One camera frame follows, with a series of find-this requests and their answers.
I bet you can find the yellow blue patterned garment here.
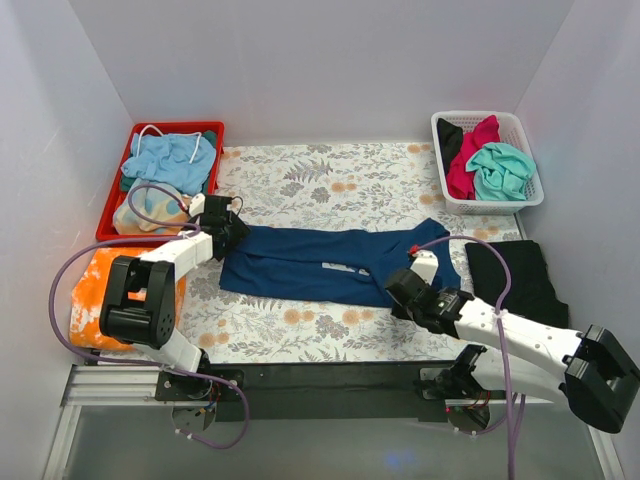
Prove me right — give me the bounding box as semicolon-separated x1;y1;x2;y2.
113;179;192;235

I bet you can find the floral table cloth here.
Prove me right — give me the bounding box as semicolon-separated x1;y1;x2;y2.
179;143;521;363

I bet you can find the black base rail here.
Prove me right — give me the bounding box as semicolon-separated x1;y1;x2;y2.
154;360;491;424

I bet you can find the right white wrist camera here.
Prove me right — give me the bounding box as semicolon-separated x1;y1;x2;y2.
409;245;439;286

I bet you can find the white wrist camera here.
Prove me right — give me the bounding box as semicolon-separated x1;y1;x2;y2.
409;245;439;286
188;193;206;217

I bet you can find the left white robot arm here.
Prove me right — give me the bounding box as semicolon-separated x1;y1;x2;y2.
99;194;250;400

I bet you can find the dark blue t shirt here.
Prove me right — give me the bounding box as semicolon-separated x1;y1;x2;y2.
219;219;450;308

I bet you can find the black folded shirt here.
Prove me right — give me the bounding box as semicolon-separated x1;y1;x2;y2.
465;240;569;329

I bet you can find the white plastic basket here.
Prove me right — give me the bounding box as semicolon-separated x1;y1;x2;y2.
431;110;544;215

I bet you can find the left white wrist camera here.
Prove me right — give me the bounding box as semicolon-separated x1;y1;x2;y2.
188;193;206;217

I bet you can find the red plastic tray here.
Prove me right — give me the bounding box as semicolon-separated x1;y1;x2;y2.
95;121;225;241

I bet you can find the magenta shirt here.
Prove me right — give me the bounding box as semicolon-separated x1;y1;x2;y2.
445;115;500;200

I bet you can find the teal shirt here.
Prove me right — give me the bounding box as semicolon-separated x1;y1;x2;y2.
465;142;537;201

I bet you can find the black shirt in basket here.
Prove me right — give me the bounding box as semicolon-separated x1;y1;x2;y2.
436;118;464;174

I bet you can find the orange tie-dye folded shirt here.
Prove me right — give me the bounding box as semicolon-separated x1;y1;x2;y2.
68;247;188;351

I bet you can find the aluminium frame rail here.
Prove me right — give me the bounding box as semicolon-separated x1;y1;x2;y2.
42;363;166;480

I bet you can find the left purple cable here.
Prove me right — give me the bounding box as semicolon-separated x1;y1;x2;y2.
47;182;251;450

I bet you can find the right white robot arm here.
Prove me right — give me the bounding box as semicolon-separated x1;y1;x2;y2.
385;269;639;434

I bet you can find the dark green garment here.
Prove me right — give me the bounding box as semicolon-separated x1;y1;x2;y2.
117;130;219;197

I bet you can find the light blue garment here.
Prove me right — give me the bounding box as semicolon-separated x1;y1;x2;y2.
119;133;217;197

